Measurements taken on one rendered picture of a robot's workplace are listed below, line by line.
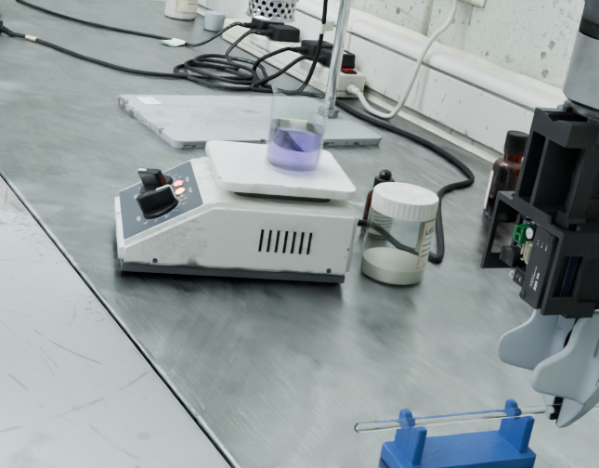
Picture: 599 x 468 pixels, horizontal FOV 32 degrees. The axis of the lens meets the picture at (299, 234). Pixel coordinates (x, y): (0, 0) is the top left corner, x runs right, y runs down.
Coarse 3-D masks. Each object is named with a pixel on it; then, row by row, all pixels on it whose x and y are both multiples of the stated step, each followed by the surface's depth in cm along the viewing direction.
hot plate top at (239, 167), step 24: (216, 144) 96; (240, 144) 97; (216, 168) 90; (240, 168) 90; (264, 168) 91; (336, 168) 95; (264, 192) 88; (288, 192) 88; (312, 192) 88; (336, 192) 89
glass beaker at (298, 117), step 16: (320, 80) 92; (288, 96) 88; (304, 96) 93; (320, 96) 92; (272, 112) 90; (288, 112) 89; (304, 112) 89; (320, 112) 89; (272, 128) 90; (288, 128) 89; (304, 128) 89; (320, 128) 90; (272, 144) 91; (288, 144) 90; (304, 144) 90; (320, 144) 91; (272, 160) 91; (288, 160) 90; (304, 160) 90; (320, 160) 92
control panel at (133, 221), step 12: (180, 168) 97; (192, 168) 96; (192, 180) 93; (120, 192) 97; (132, 192) 96; (180, 192) 91; (192, 192) 90; (120, 204) 94; (132, 204) 93; (180, 204) 89; (192, 204) 88; (132, 216) 91; (168, 216) 88; (132, 228) 88; (144, 228) 87
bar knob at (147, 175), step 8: (144, 168) 95; (144, 176) 94; (152, 176) 93; (160, 176) 93; (168, 176) 95; (144, 184) 95; (152, 184) 94; (160, 184) 93; (168, 184) 94; (144, 192) 94
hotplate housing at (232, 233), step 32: (192, 160) 98; (224, 192) 89; (160, 224) 87; (192, 224) 87; (224, 224) 87; (256, 224) 88; (288, 224) 89; (320, 224) 89; (352, 224) 90; (128, 256) 87; (160, 256) 87; (192, 256) 88; (224, 256) 89; (256, 256) 89; (288, 256) 90; (320, 256) 90
